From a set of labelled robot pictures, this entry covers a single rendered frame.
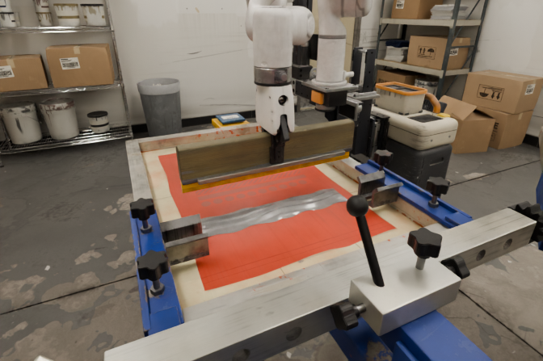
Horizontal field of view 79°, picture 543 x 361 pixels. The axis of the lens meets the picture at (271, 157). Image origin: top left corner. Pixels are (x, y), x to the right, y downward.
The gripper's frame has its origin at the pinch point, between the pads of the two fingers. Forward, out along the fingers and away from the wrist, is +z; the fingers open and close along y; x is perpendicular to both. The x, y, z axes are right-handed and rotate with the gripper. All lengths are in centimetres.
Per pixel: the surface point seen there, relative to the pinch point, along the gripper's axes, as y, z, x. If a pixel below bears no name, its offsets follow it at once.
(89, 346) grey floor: 64, 110, 61
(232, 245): -10.0, 13.8, 13.4
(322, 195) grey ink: -1.9, 13.4, -12.3
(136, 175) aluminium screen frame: 22.5, 10.4, 28.2
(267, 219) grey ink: -4.9, 13.7, 3.5
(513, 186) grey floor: 79, 112, -262
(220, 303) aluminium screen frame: -25.7, 10.1, 20.1
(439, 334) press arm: -44.7, 5.1, -0.2
